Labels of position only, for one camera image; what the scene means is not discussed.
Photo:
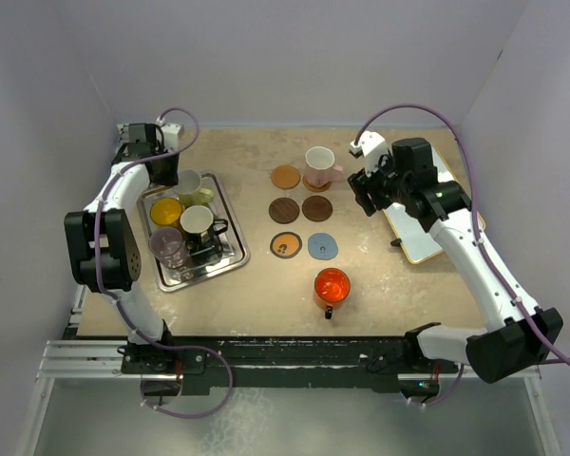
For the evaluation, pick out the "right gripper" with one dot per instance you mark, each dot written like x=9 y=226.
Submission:
x=363 y=184

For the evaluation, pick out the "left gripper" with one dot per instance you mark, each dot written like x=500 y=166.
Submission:
x=172 y=179

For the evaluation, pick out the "green mug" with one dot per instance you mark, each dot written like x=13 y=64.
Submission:
x=190 y=190

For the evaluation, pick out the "dark wood coaster bottom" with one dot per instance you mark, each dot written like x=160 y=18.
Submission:
x=317 y=208

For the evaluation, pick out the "dark wood coaster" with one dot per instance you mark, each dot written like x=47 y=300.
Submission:
x=284 y=210
x=317 y=208

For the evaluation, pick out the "pink mug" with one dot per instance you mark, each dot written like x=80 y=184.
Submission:
x=321 y=168

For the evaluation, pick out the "black and white mug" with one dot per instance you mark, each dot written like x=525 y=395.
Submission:
x=201 y=228

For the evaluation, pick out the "blue face coaster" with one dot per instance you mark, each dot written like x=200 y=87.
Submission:
x=322 y=246

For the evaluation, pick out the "dark wood coaster top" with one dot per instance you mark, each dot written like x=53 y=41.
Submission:
x=284 y=210

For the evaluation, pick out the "orange black face coaster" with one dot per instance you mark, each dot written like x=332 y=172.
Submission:
x=286 y=245

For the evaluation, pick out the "orange mug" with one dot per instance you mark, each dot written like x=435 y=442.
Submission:
x=331 y=287

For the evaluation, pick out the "silver metal tray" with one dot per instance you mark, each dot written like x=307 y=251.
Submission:
x=230 y=249

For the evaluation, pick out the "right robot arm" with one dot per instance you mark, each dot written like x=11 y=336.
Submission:
x=516 y=331

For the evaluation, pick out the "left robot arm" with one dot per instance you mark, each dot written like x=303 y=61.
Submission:
x=103 y=253

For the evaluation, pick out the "yellow mug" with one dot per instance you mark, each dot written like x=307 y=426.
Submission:
x=167 y=212

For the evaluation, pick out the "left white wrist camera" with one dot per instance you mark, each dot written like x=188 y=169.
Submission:
x=172 y=134

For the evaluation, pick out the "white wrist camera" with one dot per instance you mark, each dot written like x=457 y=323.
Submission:
x=172 y=134
x=370 y=147

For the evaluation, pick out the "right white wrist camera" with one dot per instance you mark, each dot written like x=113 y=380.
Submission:
x=370 y=147

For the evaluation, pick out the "white board wooden frame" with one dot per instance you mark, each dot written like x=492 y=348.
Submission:
x=413 y=233

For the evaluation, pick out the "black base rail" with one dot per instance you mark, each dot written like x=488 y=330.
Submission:
x=282 y=362

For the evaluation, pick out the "aluminium frame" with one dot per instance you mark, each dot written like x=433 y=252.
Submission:
x=85 y=405

